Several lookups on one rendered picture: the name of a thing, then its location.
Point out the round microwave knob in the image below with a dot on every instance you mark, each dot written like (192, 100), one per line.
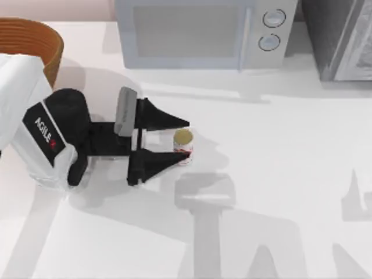
(274, 18)
(269, 42)

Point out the brown woven basket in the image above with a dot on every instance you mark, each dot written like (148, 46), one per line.
(52, 49)

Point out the pale grey rounded box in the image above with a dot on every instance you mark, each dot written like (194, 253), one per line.
(125, 112)

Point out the red and white can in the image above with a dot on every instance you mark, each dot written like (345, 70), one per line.
(183, 142)

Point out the pale microwave oven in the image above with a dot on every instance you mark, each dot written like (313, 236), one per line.
(287, 29)

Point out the pale microwave door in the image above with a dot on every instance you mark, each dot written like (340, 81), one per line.
(186, 32)

